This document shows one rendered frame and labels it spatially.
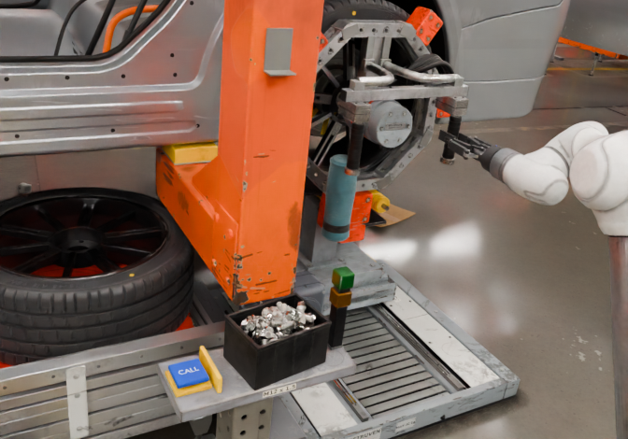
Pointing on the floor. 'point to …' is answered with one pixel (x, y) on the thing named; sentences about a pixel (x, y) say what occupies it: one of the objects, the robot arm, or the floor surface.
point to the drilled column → (246, 421)
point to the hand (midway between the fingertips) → (452, 137)
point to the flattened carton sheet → (393, 215)
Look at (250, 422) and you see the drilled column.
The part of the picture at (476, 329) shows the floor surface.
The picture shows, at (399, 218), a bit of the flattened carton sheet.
